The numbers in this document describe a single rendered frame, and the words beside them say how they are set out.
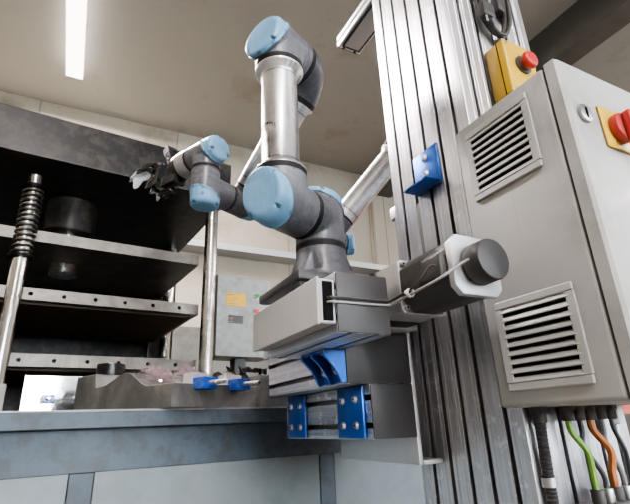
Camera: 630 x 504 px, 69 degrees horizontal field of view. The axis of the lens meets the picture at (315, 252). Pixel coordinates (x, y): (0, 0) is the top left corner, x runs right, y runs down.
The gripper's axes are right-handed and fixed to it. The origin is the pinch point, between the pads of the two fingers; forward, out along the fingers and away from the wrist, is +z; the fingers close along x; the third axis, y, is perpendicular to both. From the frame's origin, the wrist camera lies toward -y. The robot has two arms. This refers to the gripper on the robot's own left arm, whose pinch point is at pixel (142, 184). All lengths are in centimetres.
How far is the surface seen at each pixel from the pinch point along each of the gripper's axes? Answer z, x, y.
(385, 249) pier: 115, 357, -164
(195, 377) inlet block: -22, 14, 57
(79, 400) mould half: 24, 10, 61
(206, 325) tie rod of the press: 45, 68, 18
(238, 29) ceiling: 85, 85, -225
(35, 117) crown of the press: 69, -17, -50
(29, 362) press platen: 74, 12, 44
